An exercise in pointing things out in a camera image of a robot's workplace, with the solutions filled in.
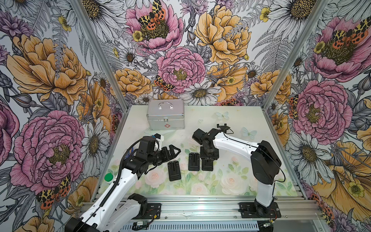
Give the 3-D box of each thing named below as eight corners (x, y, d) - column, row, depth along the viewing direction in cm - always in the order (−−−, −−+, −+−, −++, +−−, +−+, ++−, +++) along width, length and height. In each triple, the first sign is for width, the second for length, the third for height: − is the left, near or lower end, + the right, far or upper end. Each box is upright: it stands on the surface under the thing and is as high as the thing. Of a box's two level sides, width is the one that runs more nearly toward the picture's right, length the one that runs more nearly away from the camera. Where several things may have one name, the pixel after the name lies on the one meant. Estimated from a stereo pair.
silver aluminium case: (150, 130, 109) (145, 114, 95) (156, 105, 126) (152, 88, 113) (184, 130, 109) (183, 114, 95) (185, 105, 126) (184, 88, 113)
